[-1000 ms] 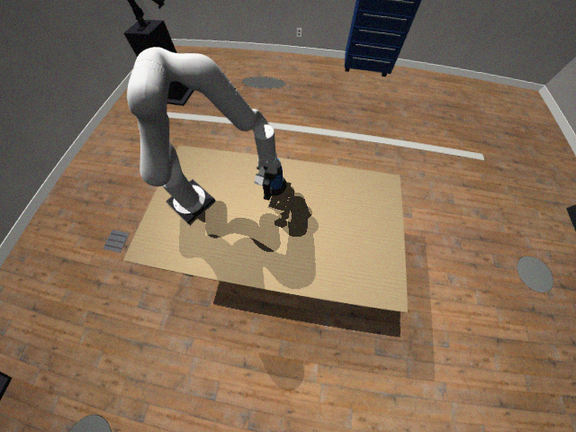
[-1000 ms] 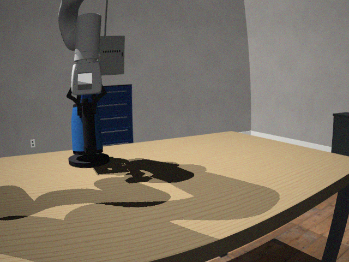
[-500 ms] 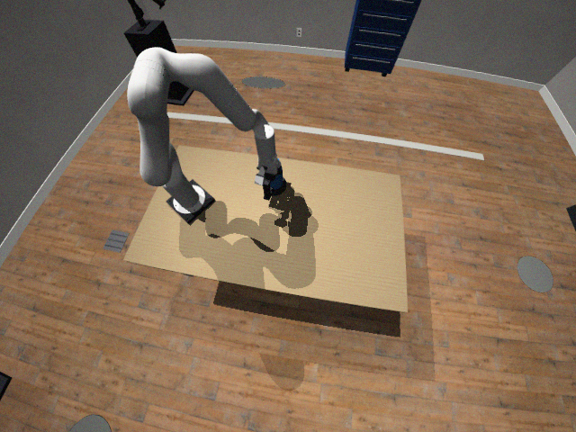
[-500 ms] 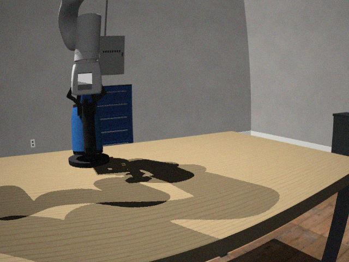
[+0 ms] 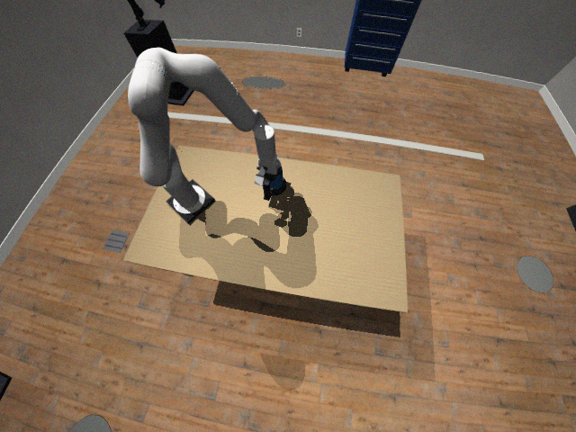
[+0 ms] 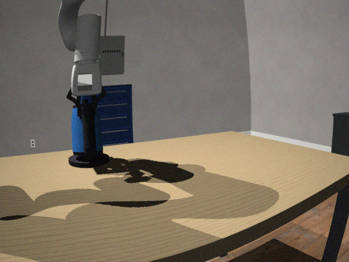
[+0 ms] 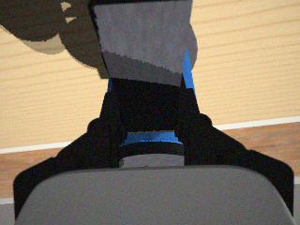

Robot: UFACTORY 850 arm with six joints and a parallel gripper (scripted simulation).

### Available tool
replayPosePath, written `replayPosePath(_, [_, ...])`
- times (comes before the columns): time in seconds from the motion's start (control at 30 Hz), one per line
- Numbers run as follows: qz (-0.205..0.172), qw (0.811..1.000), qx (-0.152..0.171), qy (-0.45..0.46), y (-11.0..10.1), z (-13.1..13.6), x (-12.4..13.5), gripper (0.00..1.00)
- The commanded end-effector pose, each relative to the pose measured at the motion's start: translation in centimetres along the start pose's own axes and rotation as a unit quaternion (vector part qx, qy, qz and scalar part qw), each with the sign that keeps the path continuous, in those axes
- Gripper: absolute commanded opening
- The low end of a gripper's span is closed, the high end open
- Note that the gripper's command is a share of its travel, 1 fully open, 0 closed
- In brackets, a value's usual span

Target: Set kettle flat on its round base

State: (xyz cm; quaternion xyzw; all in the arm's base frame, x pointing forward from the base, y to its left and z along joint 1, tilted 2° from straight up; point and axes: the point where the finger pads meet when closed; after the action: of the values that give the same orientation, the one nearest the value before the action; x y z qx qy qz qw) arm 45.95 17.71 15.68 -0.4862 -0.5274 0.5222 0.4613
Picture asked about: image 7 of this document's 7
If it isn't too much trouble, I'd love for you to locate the blue kettle with black handle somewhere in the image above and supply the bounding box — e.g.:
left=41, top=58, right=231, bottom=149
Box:
left=87, top=0, right=196, bottom=168

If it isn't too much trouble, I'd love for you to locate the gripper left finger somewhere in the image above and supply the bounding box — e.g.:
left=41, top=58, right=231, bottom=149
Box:
left=13, top=85, right=128, bottom=221

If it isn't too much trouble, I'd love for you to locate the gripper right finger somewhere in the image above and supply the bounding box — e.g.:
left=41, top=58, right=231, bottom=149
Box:
left=174, top=73, right=294, bottom=217

